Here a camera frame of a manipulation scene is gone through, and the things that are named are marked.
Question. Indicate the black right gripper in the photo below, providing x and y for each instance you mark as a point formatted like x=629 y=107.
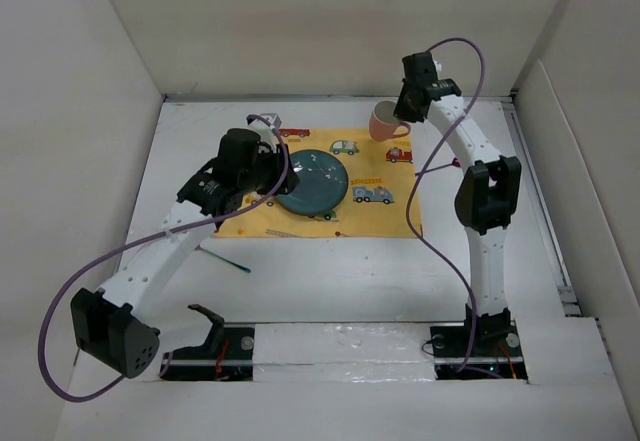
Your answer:
x=401 y=109

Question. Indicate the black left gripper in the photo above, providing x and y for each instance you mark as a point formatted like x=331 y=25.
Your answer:
x=275 y=155

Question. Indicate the pink ceramic mug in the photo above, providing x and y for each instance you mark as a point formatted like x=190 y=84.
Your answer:
x=383 y=125

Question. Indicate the teal ceramic plate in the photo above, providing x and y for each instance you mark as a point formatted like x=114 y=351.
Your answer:
x=323 y=184

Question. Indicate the purple metallic spoon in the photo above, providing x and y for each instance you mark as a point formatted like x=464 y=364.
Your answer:
x=454 y=164

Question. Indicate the yellow car-print cloth placemat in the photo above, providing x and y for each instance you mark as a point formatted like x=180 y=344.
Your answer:
x=380 y=177

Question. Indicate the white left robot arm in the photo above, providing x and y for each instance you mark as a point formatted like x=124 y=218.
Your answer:
x=113 y=323

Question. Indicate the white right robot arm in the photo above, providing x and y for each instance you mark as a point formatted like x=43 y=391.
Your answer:
x=487 y=197

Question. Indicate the iridescent purple fork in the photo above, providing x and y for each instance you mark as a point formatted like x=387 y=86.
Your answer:
x=225 y=260

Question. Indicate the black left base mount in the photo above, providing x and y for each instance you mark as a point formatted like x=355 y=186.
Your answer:
x=224 y=355

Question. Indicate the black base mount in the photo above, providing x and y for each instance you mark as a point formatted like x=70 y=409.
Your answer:
x=224 y=355
x=481 y=347

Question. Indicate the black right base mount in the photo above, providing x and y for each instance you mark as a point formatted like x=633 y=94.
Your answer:
x=481 y=347

